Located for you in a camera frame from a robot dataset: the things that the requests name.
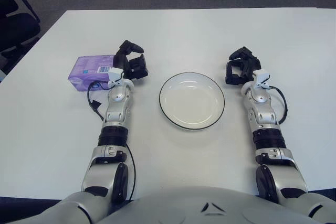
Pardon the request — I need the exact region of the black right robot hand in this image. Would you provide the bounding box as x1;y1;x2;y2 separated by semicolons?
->
224;46;262;86

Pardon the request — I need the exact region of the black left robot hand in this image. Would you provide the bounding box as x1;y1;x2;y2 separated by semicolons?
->
112;39;150;81

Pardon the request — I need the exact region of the purple tissue paper pack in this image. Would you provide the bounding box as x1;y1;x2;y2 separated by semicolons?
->
67;55;116;92

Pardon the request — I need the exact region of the white plate with black rim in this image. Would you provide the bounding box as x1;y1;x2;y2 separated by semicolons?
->
159;72;226;132

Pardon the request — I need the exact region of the black office chair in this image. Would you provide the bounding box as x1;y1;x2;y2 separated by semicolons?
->
0;0;41;63

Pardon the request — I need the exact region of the silver robot torso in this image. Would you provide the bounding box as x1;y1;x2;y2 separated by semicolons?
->
99;186;316;224

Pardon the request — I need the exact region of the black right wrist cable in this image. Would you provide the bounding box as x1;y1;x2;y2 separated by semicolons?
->
267;84;288;125

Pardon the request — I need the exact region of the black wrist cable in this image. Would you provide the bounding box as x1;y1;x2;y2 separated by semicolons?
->
87;80;110;123
267;84;288;125

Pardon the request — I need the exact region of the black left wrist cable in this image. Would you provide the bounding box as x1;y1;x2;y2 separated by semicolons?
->
87;80;110;123

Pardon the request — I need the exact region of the thin black left elbow cable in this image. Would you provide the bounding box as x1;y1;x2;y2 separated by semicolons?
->
125;146;137;201

